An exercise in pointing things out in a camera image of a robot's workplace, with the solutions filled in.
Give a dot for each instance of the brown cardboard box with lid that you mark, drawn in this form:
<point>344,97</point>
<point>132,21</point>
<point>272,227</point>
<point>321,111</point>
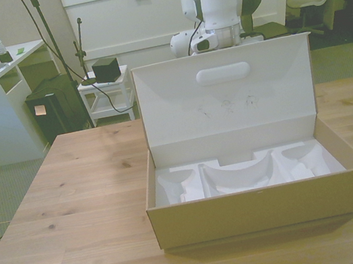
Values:
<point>261,207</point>

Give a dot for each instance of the green sticky note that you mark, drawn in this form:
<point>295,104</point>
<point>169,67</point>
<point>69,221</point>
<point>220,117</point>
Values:
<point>20,50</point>

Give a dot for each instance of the small white side table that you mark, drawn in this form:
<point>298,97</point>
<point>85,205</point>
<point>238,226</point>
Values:
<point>109,94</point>

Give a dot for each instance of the black computer tower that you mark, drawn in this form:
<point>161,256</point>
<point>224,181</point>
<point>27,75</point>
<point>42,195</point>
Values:
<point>53,109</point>

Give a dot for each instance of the white cabinet wall panel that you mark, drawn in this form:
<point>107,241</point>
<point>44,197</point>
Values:
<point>156,16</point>

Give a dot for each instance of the black bottle holder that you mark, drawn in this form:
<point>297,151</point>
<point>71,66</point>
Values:
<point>4,57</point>

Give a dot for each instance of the black tripod stand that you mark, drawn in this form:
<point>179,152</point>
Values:
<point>49,31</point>

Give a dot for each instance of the black cube device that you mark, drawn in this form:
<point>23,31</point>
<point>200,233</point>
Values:
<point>105,70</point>

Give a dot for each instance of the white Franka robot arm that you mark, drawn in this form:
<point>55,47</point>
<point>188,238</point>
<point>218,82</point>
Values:
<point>219,4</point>

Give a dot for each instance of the black microphone stand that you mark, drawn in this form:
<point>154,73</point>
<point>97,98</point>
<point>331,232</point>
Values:
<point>82,58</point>

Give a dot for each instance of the white molded box insert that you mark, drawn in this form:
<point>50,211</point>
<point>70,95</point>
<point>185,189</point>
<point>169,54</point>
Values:
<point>249,174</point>

